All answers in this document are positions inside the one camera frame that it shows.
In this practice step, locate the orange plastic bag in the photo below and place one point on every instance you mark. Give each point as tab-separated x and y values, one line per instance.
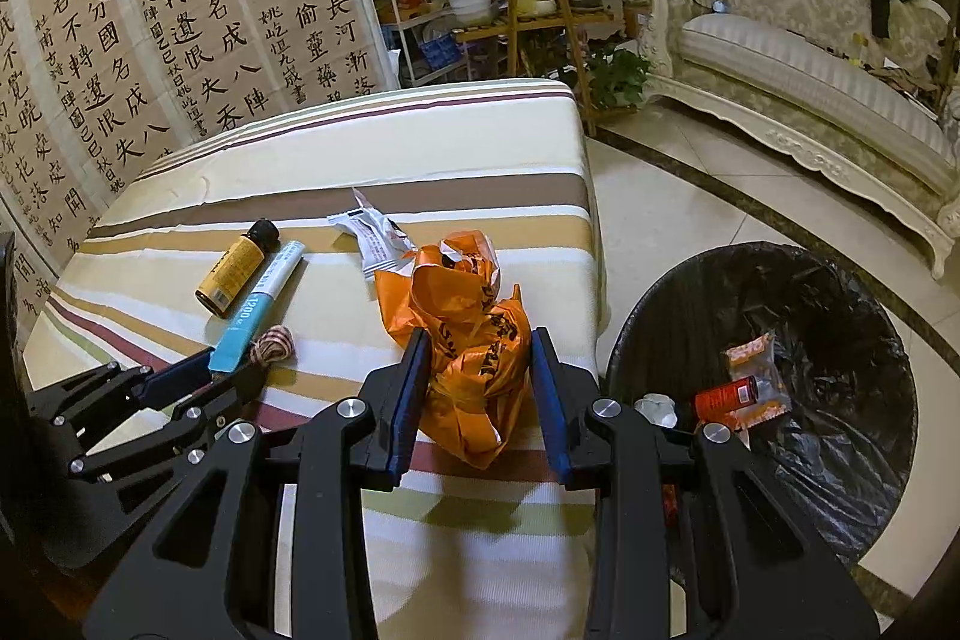
465	340

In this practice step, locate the brown clutter pile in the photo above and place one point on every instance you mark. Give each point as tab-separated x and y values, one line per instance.
892	74

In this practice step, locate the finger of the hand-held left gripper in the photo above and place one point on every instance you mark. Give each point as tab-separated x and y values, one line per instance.
176	377
225	389

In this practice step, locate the small red bottle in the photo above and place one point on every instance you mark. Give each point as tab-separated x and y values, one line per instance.
724	396

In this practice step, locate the blue and white tube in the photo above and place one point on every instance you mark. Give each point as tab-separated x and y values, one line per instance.
259	299

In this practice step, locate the trash bin with black bag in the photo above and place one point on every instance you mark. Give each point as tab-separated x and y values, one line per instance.
840	325

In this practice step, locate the white metal rack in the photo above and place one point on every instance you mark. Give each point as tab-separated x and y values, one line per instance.
409	33

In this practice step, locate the yellow bowl planter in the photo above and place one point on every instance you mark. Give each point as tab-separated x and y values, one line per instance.
538	4

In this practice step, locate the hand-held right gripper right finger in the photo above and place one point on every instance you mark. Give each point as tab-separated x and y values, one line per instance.
551	400

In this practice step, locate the white flower pot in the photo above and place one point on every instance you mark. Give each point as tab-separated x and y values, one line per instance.
469	6

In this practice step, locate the ball of twine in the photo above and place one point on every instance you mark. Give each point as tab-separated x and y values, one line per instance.
276	344

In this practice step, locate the blue crate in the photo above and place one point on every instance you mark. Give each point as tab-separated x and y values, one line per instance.
441	49

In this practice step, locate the white printed snack packet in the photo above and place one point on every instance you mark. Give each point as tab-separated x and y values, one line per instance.
375	242

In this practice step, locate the orange and white snack wrapper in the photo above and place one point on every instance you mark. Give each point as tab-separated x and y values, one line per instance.
746	351

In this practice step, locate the small bushy green plant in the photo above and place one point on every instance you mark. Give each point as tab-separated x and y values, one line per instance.
615	78

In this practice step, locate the ornate cream sofa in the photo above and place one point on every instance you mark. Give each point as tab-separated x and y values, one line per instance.
787	63

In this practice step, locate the calligraphy folding screen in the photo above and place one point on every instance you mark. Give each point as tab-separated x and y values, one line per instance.
187	10

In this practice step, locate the white tissue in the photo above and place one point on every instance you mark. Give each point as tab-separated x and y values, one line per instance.
660	407

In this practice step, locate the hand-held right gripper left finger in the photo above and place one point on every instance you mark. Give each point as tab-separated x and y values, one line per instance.
409	400

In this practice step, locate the yellow bottle with black cap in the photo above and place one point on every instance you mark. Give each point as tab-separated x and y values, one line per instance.
232	272

